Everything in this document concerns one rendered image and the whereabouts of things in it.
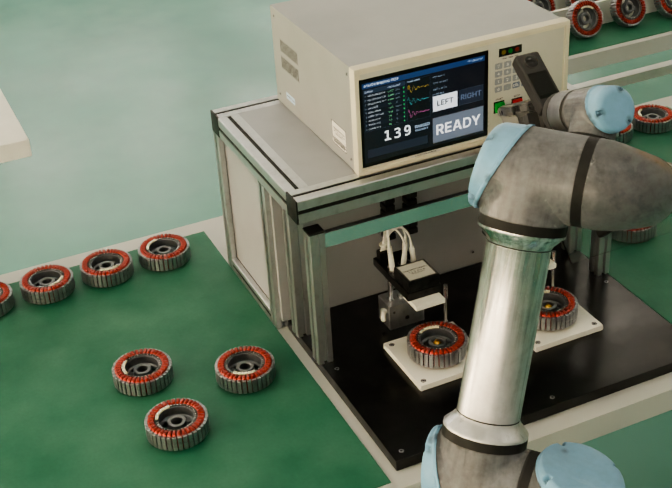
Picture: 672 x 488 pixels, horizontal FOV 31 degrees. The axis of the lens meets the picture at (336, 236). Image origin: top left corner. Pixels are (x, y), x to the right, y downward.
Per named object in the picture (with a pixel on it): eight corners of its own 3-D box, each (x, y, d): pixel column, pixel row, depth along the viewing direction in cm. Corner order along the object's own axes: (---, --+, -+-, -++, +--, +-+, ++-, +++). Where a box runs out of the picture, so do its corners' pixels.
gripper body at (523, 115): (515, 149, 211) (551, 148, 200) (505, 101, 210) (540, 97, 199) (552, 139, 214) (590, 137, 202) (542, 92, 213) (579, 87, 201)
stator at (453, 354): (478, 359, 221) (478, 343, 220) (424, 377, 218) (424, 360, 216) (448, 328, 230) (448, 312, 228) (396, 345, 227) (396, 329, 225)
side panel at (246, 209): (290, 325, 240) (278, 183, 224) (277, 329, 239) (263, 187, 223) (241, 260, 262) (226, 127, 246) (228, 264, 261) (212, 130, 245)
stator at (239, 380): (217, 361, 231) (215, 345, 229) (275, 357, 231) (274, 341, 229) (215, 398, 221) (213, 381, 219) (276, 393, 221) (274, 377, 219)
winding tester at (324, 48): (565, 122, 229) (570, 19, 218) (359, 177, 214) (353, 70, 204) (463, 55, 260) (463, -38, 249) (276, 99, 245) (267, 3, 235)
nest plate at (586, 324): (602, 330, 229) (603, 324, 229) (535, 352, 224) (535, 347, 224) (558, 292, 241) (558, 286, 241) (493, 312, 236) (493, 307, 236)
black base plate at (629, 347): (704, 360, 223) (705, 350, 222) (396, 471, 202) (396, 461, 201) (561, 245, 260) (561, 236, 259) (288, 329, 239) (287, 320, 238)
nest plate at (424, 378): (493, 367, 221) (493, 361, 221) (420, 391, 216) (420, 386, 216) (452, 326, 233) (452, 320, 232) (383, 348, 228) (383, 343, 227)
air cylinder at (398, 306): (424, 320, 235) (424, 296, 233) (390, 330, 233) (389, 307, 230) (412, 307, 239) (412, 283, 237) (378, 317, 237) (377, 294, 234)
